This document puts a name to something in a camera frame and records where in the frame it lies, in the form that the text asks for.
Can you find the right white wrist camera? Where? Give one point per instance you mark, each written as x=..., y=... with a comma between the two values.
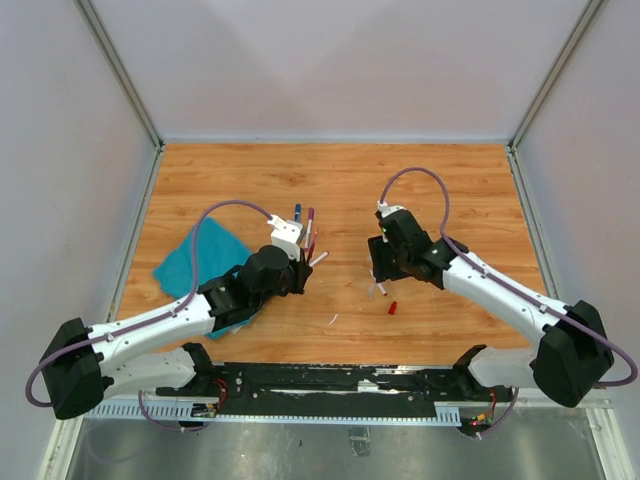
x=384, y=210

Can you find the thin white red-end pen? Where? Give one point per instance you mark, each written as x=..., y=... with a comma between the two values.
x=317, y=260

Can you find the pink transparent gel pen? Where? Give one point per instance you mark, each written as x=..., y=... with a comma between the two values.
x=312, y=246

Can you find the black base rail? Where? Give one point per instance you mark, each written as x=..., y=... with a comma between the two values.
x=342, y=391

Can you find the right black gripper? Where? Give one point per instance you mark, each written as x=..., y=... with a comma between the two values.
x=378, y=247

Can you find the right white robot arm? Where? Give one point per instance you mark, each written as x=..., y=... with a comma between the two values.
x=566, y=358

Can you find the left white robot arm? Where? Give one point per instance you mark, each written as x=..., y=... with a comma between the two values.
x=84, y=365

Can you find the teal cloth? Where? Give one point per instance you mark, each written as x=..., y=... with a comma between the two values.
x=217, y=251

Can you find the white whiteboard marker purple end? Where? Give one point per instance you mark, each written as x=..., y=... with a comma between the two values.
x=309, y=227

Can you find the white pen red end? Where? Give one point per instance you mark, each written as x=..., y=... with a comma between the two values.
x=377, y=284

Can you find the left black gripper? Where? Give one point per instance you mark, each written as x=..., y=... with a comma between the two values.
x=302, y=272

